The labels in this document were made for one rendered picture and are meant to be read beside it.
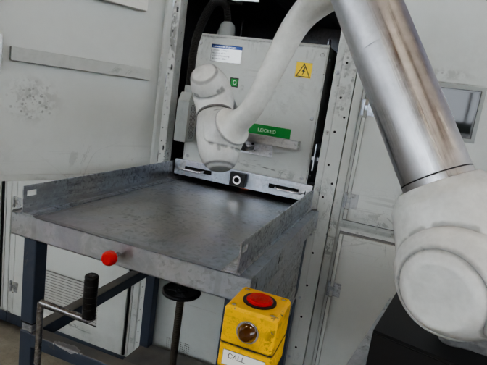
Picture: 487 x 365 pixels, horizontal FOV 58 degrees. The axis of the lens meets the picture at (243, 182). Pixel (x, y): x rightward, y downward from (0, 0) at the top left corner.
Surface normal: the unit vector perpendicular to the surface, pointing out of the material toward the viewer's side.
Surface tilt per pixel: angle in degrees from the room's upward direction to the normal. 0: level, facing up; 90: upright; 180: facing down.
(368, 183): 90
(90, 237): 90
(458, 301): 96
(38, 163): 90
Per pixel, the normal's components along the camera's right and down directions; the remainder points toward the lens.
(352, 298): -0.35, 0.13
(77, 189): 0.93, 0.19
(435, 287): -0.70, 0.14
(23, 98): 0.67, 0.23
